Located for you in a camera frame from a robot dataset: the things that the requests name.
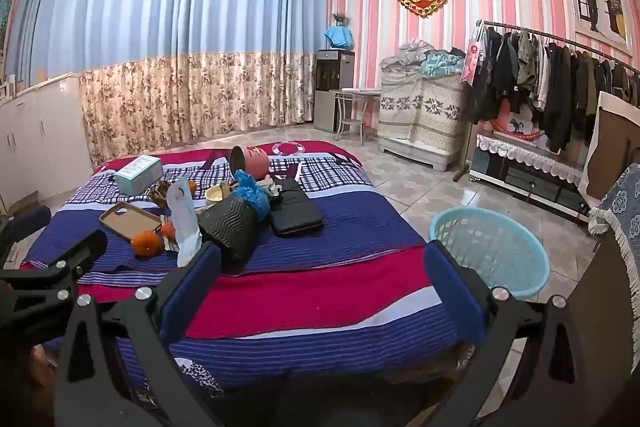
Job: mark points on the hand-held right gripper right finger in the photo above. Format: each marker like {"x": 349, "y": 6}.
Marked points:
{"x": 452, "y": 289}

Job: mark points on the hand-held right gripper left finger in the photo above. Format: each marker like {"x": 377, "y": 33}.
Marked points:
{"x": 192, "y": 287}

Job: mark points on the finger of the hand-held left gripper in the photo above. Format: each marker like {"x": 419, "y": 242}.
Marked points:
{"x": 85, "y": 247}
{"x": 22, "y": 224}

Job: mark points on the light blue plastic basket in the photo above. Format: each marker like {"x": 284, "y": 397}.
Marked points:
{"x": 487, "y": 252}

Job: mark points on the brown wrapper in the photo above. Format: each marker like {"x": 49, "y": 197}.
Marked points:
{"x": 160, "y": 194}

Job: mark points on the brown phone case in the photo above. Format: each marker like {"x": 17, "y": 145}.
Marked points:
{"x": 129, "y": 219}

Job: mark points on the orange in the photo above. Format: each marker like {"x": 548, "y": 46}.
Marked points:
{"x": 169, "y": 229}
{"x": 192, "y": 187}
{"x": 147, "y": 243}

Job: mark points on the white pouch packet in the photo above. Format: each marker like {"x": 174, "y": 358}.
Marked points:
{"x": 184, "y": 219}

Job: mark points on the black pleated bag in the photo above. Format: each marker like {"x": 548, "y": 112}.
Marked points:
{"x": 229, "y": 227}

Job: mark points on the grey box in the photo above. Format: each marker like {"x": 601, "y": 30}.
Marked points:
{"x": 137, "y": 174}

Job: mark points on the white cabinet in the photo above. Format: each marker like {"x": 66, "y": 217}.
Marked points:
{"x": 35, "y": 132}

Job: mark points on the blue plastic bag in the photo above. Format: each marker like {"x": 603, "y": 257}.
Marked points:
{"x": 251, "y": 194}

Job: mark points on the striped blue red blanket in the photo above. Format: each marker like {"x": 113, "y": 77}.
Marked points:
{"x": 310, "y": 302}

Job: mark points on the beige sock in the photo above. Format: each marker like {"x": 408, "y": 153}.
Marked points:
{"x": 272, "y": 184}

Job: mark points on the low cabinet with lace cloth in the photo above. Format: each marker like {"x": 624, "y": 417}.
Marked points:
{"x": 525, "y": 174}

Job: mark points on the pink cup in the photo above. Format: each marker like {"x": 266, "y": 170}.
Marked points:
{"x": 249, "y": 159}

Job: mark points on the cabinet under patterned cloth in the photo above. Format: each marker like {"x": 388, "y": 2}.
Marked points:
{"x": 422, "y": 119}

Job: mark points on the blue floral fringed cloth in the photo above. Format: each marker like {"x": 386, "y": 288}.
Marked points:
{"x": 620, "y": 207}

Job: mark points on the small metal side table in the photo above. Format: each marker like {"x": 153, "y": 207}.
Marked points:
{"x": 352, "y": 109}

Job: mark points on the brown cardboard board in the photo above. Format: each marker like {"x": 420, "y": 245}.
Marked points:
{"x": 612, "y": 147}

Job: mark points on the blue and floral curtain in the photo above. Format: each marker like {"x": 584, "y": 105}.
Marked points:
{"x": 165, "y": 47}

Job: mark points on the row of hanging clothes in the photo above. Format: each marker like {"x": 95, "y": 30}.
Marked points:
{"x": 540, "y": 77}

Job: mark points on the pink hanging bag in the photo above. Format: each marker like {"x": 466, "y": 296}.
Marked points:
{"x": 472, "y": 59}

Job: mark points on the grey water dispenser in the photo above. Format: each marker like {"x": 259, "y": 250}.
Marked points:
{"x": 331, "y": 89}

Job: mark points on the pile of clothes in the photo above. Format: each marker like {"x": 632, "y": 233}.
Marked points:
{"x": 425, "y": 57}

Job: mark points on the metal clothes rack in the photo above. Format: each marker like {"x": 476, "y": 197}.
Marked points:
{"x": 550, "y": 38}

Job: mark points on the blue cloth bundle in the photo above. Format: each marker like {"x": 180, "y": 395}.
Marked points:
{"x": 339, "y": 37}

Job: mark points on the small potted plant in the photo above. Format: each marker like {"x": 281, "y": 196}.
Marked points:
{"x": 341, "y": 18}

